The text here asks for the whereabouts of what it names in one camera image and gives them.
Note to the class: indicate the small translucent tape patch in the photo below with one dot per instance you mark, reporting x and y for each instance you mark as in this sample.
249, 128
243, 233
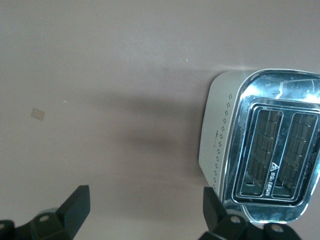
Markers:
38, 115

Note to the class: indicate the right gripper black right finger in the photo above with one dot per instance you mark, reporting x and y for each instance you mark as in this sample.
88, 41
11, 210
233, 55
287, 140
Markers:
217, 220

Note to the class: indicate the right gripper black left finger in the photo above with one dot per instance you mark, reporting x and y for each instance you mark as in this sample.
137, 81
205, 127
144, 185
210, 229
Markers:
70, 212

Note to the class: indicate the silver two-slot toaster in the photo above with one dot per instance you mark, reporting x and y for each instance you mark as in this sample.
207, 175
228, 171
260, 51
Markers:
275, 150

